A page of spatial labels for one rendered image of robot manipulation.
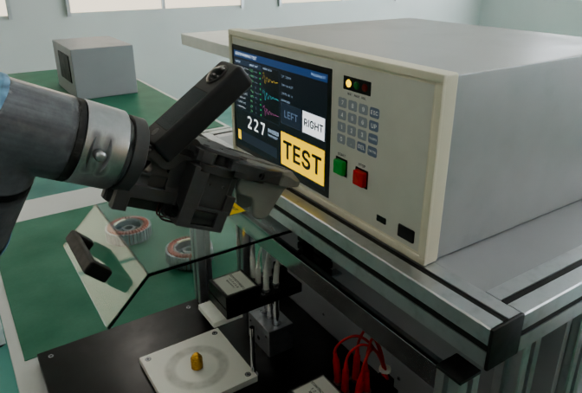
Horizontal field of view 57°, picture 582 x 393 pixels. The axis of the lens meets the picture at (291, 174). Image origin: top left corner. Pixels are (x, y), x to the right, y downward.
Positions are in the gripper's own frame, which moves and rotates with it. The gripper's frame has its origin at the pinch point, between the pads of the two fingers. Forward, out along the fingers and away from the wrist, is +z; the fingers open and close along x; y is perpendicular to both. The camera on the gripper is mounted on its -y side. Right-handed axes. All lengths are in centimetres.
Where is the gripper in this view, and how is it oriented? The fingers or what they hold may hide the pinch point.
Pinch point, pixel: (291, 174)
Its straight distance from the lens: 61.3
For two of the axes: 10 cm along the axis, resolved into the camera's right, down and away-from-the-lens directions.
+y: -3.5, 9.3, 1.2
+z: 7.6, 2.1, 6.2
